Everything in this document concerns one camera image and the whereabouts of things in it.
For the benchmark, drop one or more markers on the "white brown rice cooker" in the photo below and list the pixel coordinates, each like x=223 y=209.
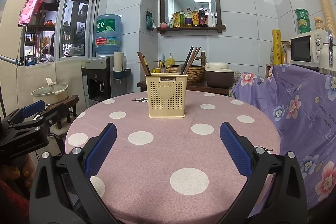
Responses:
x=219 y=75

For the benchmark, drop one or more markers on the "stacked green cups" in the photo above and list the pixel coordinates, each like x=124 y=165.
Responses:
x=303 y=21

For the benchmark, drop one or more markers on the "brown wooden chopstick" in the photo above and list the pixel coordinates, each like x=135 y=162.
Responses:
x=144 y=64
x=190 y=61
x=197 y=53

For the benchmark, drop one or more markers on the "blue water jug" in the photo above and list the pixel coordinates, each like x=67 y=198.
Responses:
x=107 y=39

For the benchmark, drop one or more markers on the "yellow soap bottle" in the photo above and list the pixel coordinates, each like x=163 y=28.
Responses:
x=170 y=60

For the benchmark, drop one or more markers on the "beige plastic utensil holder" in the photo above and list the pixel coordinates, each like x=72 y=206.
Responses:
x=166 y=95

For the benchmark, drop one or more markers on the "black gold-banded chopstick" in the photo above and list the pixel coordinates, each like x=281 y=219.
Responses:
x=147 y=65

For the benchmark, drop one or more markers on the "green hanging packet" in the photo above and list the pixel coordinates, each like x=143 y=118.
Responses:
x=150 y=25

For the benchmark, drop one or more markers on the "yellow roll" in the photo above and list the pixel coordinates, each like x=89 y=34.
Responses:
x=277 y=52

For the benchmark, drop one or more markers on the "dark black chopstick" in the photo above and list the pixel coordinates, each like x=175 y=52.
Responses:
x=187 y=58

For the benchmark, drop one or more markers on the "small dark wooden stool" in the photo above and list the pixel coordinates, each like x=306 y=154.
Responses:
x=65 y=109

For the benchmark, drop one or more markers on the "white cooking pot with lid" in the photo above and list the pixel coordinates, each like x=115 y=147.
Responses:
x=51 y=94

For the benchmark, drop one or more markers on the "person left hand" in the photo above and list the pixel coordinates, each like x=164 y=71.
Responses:
x=13 y=172

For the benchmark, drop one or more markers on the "wooden framed mirror shelf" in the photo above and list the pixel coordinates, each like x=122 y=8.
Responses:
x=176 y=15

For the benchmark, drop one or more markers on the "white microwave oven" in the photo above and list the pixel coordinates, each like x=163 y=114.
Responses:
x=305 y=49

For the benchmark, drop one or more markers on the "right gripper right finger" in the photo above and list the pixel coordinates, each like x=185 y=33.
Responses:
x=238 y=148

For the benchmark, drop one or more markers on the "bamboo style faucet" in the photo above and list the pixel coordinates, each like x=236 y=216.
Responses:
x=202 y=58

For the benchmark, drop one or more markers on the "yellow mug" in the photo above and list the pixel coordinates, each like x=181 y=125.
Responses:
x=156 y=70

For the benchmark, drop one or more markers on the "woven basin sink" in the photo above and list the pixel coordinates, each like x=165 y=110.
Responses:
x=195 y=74

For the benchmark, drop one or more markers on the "yellow oil bottle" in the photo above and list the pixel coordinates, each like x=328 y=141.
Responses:
x=195 y=17

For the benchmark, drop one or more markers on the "purple floral cloth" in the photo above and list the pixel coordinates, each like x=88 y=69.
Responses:
x=301 y=105

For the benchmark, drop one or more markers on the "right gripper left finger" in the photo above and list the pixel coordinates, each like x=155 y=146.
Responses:
x=97 y=149

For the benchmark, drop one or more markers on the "dark soy sauce bottle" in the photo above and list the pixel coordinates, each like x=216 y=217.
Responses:
x=203 y=17

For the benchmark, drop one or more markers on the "water dispenser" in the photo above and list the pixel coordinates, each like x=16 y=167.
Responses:
x=102 y=81

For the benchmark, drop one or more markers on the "pink polka dot tablecloth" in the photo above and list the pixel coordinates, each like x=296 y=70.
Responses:
x=171 y=170

